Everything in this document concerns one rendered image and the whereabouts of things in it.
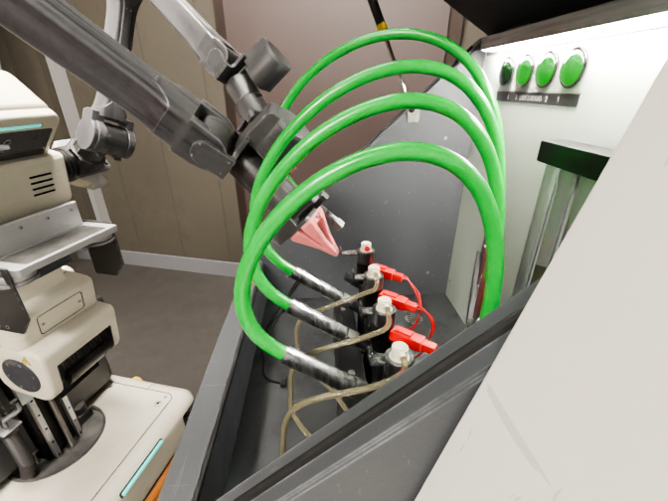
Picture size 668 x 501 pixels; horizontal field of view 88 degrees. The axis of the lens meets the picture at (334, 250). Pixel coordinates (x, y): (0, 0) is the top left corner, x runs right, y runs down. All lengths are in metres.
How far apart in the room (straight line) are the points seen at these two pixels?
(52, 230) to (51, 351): 0.29
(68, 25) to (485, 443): 0.53
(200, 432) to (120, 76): 0.45
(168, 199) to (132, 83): 2.38
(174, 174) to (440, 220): 2.17
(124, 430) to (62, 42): 1.26
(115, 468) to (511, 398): 1.33
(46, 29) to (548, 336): 0.53
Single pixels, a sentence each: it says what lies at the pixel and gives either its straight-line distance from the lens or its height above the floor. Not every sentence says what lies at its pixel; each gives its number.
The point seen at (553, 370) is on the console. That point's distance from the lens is 0.19.
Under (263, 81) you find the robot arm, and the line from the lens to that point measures 0.69.
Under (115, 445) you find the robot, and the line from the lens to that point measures 1.50.
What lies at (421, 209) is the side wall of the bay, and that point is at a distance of 0.89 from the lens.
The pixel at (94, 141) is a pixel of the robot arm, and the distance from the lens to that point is 1.02.
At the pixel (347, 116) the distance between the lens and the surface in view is 0.33.
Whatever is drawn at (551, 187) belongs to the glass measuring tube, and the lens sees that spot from 0.58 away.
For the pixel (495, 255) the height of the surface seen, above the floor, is 1.23.
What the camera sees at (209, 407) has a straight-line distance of 0.56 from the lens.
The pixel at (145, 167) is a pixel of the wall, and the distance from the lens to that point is 2.89.
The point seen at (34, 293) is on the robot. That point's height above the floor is 0.91.
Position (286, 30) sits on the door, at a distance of 2.23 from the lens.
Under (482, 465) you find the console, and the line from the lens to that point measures 0.23.
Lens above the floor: 1.36
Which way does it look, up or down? 26 degrees down
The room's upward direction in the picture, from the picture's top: straight up
